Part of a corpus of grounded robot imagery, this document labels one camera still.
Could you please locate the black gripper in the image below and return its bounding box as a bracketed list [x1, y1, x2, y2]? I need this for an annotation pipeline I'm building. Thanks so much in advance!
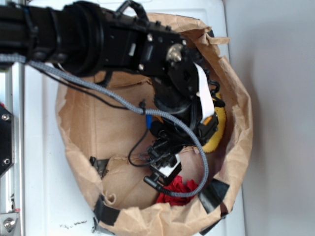
[149, 73, 226, 160]

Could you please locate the red paper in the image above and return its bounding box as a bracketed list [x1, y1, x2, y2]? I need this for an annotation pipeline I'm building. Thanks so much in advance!
[156, 176, 198, 206]

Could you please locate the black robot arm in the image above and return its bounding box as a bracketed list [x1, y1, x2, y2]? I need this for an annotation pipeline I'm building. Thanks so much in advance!
[0, 0, 224, 160]

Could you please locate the yellow woven cloth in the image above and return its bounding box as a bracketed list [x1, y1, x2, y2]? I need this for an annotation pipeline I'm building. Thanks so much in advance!
[203, 104, 226, 153]

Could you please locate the brown paper bag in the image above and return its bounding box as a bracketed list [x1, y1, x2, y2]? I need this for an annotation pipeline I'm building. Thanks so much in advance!
[55, 12, 253, 236]

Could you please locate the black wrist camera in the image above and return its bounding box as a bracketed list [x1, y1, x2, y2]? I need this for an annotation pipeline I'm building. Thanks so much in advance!
[144, 154, 182, 188]

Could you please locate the thin black wire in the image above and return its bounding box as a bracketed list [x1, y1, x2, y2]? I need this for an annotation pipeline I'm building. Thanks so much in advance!
[31, 64, 158, 167]

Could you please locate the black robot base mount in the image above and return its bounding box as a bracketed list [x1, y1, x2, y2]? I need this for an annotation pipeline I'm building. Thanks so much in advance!
[0, 104, 13, 177]

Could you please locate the aluminium extrusion rail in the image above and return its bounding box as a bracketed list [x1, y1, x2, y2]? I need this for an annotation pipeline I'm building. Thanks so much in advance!
[0, 65, 25, 236]

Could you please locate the grey braided cable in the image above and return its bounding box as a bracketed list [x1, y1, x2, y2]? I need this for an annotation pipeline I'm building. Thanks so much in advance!
[0, 54, 210, 198]

